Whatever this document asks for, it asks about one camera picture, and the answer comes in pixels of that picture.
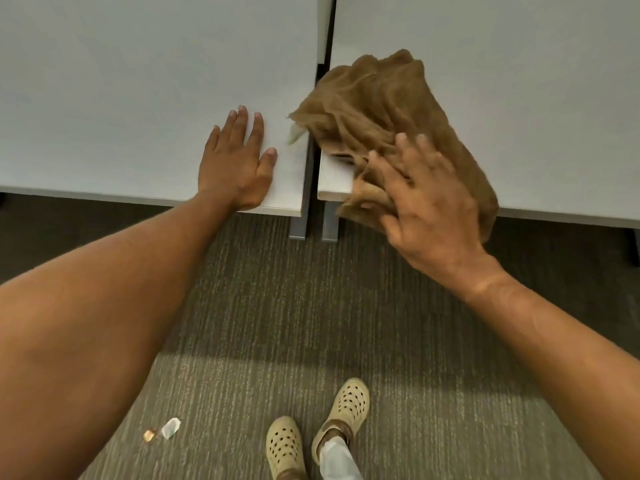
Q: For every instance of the person's right hand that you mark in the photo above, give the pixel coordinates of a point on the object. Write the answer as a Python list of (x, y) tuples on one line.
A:
[(435, 219)]

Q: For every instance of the person's right middle finger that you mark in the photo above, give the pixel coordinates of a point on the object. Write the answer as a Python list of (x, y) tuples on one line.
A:
[(407, 152)]

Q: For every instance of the person's left middle finger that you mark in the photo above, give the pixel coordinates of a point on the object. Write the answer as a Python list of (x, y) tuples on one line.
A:
[(240, 124)]

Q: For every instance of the beige clog shoe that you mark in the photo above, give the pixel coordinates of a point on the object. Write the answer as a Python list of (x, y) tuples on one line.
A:
[(285, 447), (350, 402)]

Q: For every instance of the small orange wrapper scrap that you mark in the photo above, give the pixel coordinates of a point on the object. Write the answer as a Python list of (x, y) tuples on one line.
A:
[(149, 435)]

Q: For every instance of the brown towel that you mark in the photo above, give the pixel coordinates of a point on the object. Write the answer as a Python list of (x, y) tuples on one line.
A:
[(372, 102)]

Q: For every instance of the white crumpled wrapper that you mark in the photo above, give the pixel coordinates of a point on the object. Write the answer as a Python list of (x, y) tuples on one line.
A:
[(171, 427)]

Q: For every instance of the person's right little finger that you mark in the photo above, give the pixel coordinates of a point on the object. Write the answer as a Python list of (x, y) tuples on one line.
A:
[(449, 167)]

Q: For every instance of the person's left little finger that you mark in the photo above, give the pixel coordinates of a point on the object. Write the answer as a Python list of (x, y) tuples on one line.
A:
[(213, 139)]

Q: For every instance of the grey table leg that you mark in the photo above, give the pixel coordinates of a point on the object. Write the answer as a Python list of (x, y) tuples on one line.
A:
[(298, 227), (330, 224)]

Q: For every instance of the person's left forearm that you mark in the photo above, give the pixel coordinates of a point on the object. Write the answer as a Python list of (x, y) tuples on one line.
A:
[(100, 314)]

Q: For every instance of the person's right thumb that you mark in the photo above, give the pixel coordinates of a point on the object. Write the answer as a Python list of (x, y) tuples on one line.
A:
[(391, 228)]

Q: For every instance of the white trouser leg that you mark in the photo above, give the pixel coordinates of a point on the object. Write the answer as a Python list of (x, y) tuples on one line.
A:
[(337, 462)]

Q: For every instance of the person's right forearm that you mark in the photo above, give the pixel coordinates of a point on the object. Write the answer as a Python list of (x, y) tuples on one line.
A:
[(560, 359)]

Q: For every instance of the person's left thumb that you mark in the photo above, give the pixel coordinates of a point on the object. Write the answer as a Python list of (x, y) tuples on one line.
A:
[(268, 162)]

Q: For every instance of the person's left hand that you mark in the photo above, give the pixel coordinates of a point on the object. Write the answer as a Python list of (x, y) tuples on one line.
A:
[(232, 167)]

